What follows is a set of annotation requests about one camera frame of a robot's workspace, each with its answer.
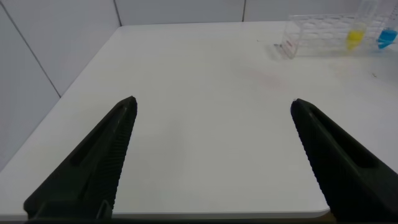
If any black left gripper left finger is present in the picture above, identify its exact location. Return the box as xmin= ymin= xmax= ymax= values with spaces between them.
xmin=24 ymin=96 xmax=138 ymax=220

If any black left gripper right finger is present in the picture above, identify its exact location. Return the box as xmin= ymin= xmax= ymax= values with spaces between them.
xmin=290 ymin=98 xmax=398 ymax=223

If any test tube with blue pigment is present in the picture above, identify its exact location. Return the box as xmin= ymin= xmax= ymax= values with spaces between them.
xmin=376 ymin=2 xmax=398 ymax=50

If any test tube with yellow pigment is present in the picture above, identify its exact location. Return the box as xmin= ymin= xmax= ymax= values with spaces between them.
xmin=345 ymin=0 xmax=379 ymax=52

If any clear plastic test tube rack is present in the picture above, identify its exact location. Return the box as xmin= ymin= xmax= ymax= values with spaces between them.
xmin=281 ymin=12 xmax=398 ymax=59

